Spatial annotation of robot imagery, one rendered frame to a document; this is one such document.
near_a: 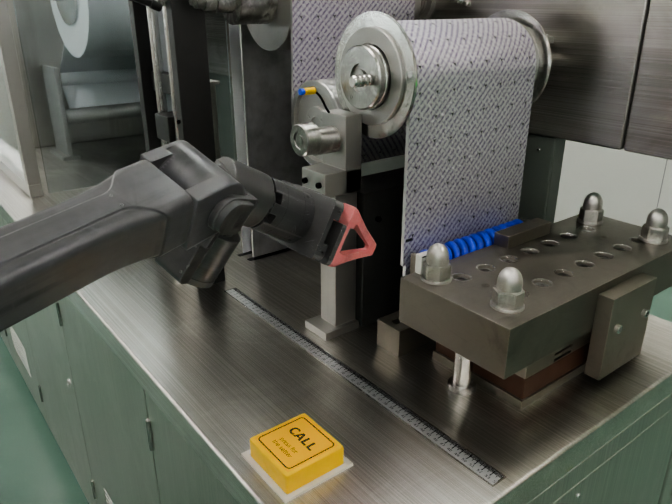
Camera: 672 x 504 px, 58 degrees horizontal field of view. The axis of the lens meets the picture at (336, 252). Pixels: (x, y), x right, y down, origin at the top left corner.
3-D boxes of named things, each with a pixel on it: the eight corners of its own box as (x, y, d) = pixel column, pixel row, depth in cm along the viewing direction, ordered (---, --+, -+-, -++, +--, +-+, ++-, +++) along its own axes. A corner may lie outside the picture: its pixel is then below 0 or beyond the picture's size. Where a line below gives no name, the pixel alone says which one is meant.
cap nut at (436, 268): (414, 277, 73) (416, 242, 71) (435, 269, 75) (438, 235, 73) (436, 288, 70) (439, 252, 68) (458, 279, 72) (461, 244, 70)
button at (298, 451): (249, 456, 63) (248, 437, 62) (305, 429, 67) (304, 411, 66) (287, 496, 58) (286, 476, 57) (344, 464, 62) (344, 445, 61)
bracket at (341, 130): (302, 328, 88) (297, 113, 76) (337, 315, 91) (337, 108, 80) (323, 343, 84) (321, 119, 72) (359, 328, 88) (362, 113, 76)
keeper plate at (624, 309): (583, 373, 75) (598, 293, 71) (625, 347, 81) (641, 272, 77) (602, 383, 73) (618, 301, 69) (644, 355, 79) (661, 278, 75)
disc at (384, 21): (334, 128, 82) (334, 10, 76) (337, 128, 82) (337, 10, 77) (411, 148, 71) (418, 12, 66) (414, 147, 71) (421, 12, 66)
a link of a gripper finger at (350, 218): (374, 283, 69) (316, 262, 62) (335, 263, 74) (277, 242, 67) (398, 227, 68) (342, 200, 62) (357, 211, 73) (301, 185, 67)
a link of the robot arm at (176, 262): (233, 202, 50) (160, 144, 52) (166, 312, 52) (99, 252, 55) (293, 205, 61) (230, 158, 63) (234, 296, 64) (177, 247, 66)
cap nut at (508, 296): (482, 304, 66) (486, 266, 65) (503, 295, 68) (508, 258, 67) (510, 317, 64) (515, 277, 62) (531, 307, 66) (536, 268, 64)
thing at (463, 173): (400, 265, 79) (406, 120, 72) (513, 226, 92) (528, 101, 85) (402, 266, 78) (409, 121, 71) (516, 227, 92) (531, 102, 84)
